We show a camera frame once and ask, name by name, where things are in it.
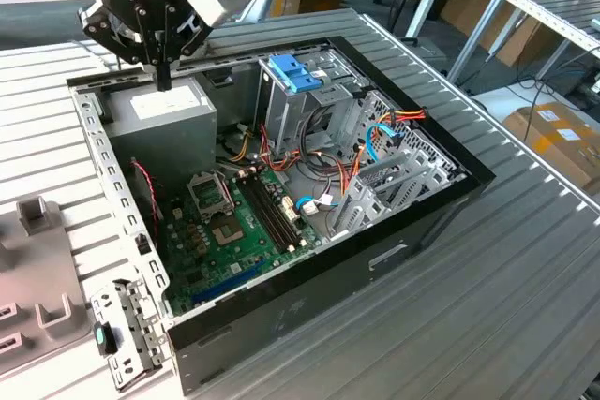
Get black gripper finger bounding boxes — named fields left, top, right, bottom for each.
left=163, top=2, right=213, bottom=93
left=78, top=2, right=166, bottom=93

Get blue data wire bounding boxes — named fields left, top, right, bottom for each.
left=366, top=122, right=405, bottom=162

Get orange power wire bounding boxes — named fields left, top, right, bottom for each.
left=344, top=108, right=428, bottom=198

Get metal disk bay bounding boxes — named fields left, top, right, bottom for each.
left=327, top=90, right=470, bottom=242

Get grey power supply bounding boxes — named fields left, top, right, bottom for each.
left=100, top=75, right=219, bottom=185

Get blue plastic drive latch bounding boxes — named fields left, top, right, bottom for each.
left=269, top=53, right=324, bottom=95

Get metal drive cage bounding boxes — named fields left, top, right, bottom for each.
left=256, top=46, right=371, bottom=157

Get metal socket cover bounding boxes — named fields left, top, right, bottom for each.
left=187, top=170, right=234, bottom=221

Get thin locking lever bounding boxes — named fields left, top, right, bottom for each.
left=218, top=173, right=235, bottom=216

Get black RAM slot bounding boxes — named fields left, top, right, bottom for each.
left=241, top=176, right=292, bottom=253
left=249, top=174, right=298, bottom=250
left=255, top=172, right=304, bottom=248
left=235, top=178, right=286, bottom=255

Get CPU socket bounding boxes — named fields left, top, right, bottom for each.
left=209, top=215, right=246, bottom=247

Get white board connector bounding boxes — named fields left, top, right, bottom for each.
left=279, top=194, right=301, bottom=224

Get green motherboard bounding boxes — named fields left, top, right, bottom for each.
left=158, top=166, right=324, bottom=319

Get blue expansion slot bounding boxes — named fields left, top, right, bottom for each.
left=190, top=257, right=268, bottom=307

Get grey parts rack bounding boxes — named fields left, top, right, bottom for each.
left=0, top=196, right=93, bottom=376

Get black latch teal tab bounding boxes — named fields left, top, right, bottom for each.
left=93, top=321, right=118, bottom=357

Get plain cardboard box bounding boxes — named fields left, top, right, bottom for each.
left=440, top=0, right=563, bottom=68

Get black open PC case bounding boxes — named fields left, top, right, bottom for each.
left=65, top=36, right=497, bottom=396

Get slatted metal side table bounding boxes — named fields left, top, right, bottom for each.
left=447, top=0, right=600, bottom=87

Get cardboard box white labels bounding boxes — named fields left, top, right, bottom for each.
left=502, top=100, right=600, bottom=196

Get orange yellow wire bundle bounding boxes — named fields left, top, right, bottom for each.
left=227, top=122, right=258, bottom=163

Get red black twisted wire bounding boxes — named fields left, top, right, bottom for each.
left=129, top=159, right=163, bottom=237

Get black cable bundle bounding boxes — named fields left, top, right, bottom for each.
left=299, top=104, right=351, bottom=190

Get red orange wire bundle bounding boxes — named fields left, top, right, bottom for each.
left=259, top=123, right=329, bottom=176

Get pale blue wire white plug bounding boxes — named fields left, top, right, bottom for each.
left=295, top=192, right=339, bottom=217

